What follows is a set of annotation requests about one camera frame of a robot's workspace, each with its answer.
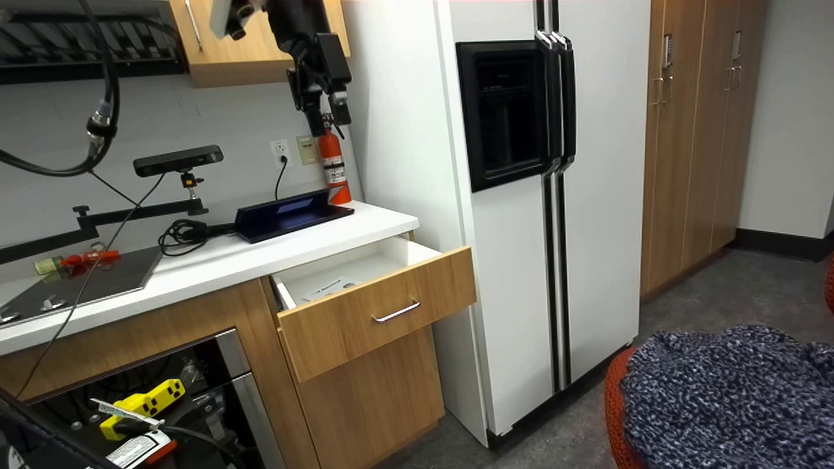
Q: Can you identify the stainless steel panel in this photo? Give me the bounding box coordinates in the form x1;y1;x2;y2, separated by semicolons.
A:
210;326;290;469

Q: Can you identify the thick black arm cable hose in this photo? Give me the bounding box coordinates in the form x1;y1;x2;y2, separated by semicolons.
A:
0;0;121;181

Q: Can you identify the white red tool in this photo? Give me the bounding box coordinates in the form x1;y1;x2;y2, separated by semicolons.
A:
97;426;181;469

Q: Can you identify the black horizontal rod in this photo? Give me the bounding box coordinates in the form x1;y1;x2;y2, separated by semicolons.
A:
0;197;210;266

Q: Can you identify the black mat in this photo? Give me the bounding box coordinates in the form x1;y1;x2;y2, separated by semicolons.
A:
0;244;167;326

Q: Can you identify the black bar camera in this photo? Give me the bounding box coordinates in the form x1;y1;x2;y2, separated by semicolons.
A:
129;143;227;180

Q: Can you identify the black diagonal bar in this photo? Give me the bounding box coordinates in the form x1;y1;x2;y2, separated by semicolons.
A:
0;382;116;469

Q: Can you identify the dark blue box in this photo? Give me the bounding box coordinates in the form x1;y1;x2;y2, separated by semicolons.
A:
231;188;356;244

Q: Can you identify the silver tall cabinet handle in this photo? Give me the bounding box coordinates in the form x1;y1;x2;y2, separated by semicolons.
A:
657;31;677;86
730;28;748;77

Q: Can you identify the wooden base cabinet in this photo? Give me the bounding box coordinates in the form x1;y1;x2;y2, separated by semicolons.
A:
0;275;320;469

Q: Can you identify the tall wooden cabinet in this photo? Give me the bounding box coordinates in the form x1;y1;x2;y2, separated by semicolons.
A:
639;0;770;301

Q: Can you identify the coiled black cable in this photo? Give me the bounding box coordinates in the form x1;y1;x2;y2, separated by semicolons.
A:
155;213;214;259

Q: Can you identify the yellow black tool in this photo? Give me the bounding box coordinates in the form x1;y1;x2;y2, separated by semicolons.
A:
93;374;191;444

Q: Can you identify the white refrigerator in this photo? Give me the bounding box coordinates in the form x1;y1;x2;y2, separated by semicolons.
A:
340;0;654;450

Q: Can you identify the black refrigerator door handle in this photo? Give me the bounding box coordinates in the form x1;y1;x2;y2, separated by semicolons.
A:
554;31;578;175
533;28;567;176

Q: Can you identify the wooden lower cabinet door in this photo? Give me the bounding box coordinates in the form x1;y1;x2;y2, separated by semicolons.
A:
291;326;447;469

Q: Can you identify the red fire extinguisher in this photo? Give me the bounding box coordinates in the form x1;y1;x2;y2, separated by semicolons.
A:
312;110;356;211

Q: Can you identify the white wall outlet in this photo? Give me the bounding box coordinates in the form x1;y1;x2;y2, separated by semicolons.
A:
267;134;293;170

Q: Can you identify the red rounded object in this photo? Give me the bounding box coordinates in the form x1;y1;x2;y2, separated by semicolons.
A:
821;252;834;318

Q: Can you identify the silver drawer handle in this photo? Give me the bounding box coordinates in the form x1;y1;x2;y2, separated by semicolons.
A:
370;296;424;327

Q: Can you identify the wooden drawer with white interior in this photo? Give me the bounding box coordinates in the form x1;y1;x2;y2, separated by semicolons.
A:
267;233;479;386

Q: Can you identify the orange office chair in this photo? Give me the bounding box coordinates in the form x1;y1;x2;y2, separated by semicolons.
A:
602;343;662;469

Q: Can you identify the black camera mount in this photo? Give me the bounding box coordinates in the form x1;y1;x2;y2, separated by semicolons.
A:
175;170;210;216

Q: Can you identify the wooden wall cabinet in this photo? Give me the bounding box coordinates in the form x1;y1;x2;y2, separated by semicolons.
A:
167;0;355;89

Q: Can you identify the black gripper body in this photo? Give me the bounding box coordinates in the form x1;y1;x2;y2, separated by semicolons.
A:
264;0;355;112

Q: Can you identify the black refrigerator dispenser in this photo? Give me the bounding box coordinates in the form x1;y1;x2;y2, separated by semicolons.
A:
452;35;557;194

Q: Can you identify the thin black camera cable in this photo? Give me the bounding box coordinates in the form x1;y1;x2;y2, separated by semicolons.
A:
13;170;168;404

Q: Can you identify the red object with green tip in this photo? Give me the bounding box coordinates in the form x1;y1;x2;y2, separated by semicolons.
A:
32;248;124;282

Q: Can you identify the black wall rack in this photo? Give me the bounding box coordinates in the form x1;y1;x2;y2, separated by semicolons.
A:
0;4;192;89

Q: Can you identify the white paper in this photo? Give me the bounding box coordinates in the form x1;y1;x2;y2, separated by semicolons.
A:
297;272;360;301

